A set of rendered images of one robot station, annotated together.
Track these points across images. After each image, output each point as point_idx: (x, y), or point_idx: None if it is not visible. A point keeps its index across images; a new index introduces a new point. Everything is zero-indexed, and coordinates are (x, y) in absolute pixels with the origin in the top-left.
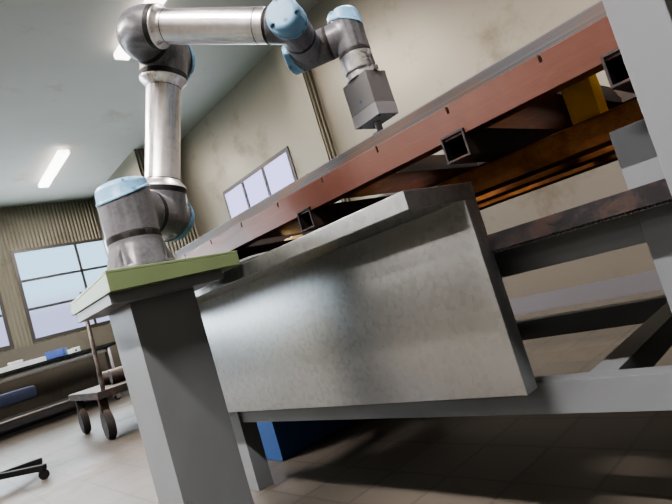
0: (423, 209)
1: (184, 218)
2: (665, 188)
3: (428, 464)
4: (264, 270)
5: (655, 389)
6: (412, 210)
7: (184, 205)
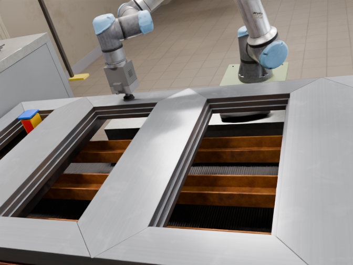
0: (127, 130)
1: (256, 60)
2: None
3: None
4: (258, 123)
5: None
6: (132, 129)
7: (253, 53)
